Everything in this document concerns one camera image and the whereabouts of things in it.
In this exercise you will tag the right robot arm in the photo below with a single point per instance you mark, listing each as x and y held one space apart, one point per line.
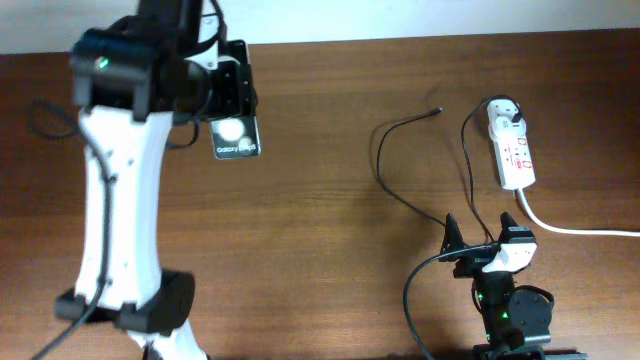
516 318

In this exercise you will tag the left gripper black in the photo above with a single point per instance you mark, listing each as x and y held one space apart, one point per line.
240 98

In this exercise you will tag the white power strip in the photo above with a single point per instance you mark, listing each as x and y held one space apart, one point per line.
513 156

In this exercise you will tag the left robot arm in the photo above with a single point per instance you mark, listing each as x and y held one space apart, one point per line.
169 64

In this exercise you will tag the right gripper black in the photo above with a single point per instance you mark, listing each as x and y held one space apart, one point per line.
472 263

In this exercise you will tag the black Samsung flip smartphone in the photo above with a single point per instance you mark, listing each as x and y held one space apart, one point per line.
235 138

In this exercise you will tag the white USB charger plug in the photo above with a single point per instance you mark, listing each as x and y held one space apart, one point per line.
501 128

